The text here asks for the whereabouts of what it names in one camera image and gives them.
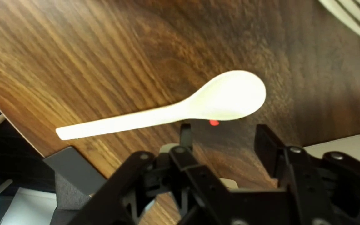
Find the white card red print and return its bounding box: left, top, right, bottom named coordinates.
left=303, top=129, right=360, bottom=172

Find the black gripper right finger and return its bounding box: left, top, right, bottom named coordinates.
left=253, top=124, right=360, bottom=225

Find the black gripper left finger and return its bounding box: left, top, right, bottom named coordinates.
left=68, top=122, right=236, bottom=225

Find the white plastic spoon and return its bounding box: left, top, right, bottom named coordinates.
left=54, top=69, right=267, bottom=141

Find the grey mount block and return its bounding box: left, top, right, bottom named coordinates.
left=42, top=145, right=107, bottom=225

